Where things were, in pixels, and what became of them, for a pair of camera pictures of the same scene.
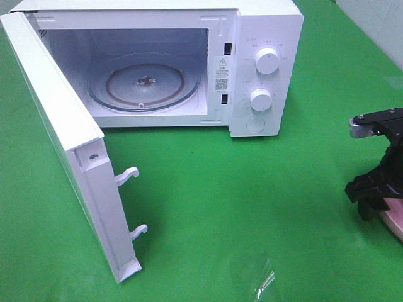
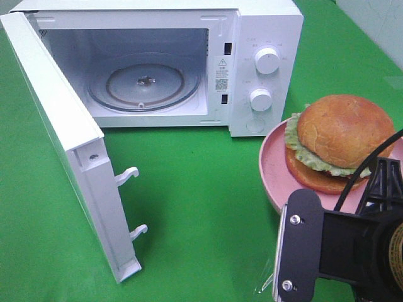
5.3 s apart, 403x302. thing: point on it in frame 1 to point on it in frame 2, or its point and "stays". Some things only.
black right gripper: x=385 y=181 to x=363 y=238
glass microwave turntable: x=144 y=82 stays
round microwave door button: x=255 y=124 stays
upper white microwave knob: x=266 y=60 stays
